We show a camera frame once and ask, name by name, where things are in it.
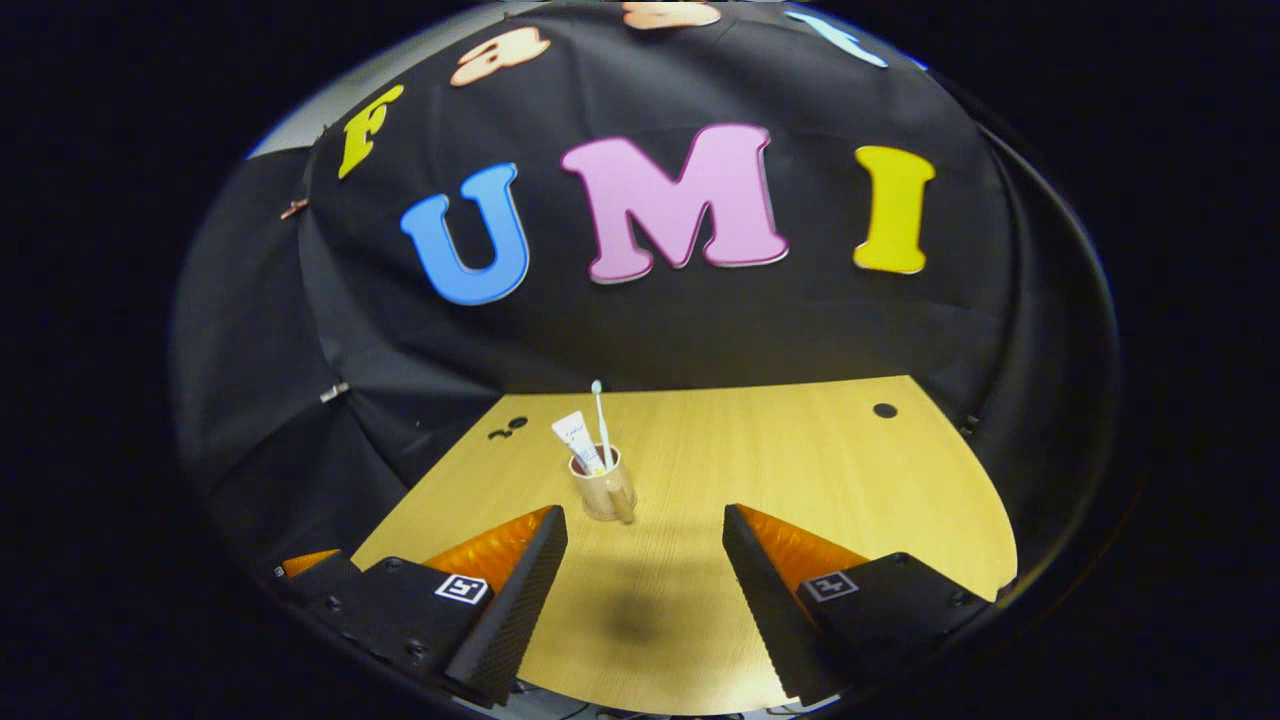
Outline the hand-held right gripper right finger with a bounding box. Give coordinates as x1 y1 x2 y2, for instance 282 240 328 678
722 503 1001 706

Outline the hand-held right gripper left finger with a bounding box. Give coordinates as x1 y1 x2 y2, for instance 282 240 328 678
320 505 569 709

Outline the beige cup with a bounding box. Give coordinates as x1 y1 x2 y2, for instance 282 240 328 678
568 444 638 524

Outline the white toothpaste tube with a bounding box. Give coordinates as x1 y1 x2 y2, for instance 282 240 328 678
551 411 607 476

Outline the white toothbrush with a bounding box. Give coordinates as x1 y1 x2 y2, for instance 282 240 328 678
590 379 614 471

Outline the wooden desktop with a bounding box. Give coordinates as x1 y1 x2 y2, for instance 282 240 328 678
350 375 1019 716

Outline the black backdrop cloth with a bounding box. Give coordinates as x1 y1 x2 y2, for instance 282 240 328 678
168 0 1121 601

